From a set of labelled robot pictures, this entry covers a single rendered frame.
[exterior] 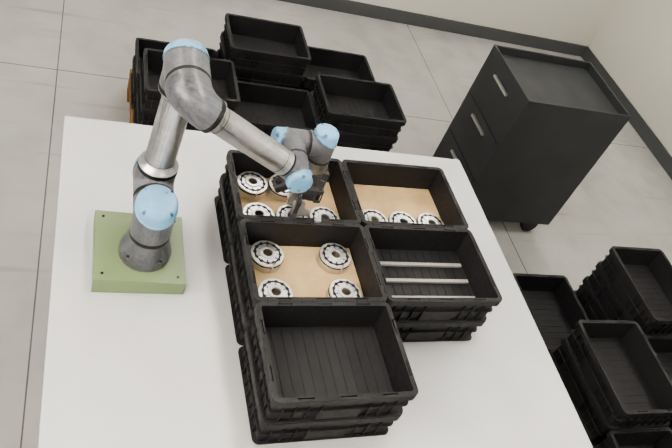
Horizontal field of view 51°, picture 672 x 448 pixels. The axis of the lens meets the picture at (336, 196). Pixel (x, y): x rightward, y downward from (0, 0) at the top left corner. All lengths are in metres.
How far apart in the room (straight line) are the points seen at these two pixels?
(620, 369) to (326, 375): 1.45
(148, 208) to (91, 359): 0.42
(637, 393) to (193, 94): 2.07
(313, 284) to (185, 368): 0.44
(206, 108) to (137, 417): 0.80
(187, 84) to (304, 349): 0.78
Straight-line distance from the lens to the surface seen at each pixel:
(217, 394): 2.02
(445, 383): 2.30
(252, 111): 3.42
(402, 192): 2.59
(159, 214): 2.00
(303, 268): 2.18
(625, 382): 3.05
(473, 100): 3.76
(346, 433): 2.05
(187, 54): 1.84
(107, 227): 2.23
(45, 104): 3.82
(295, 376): 1.95
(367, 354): 2.07
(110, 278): 2.12
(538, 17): 5.97
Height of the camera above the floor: 2.42
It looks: 41 degrees down
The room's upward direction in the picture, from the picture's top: 24 degrees clockwise
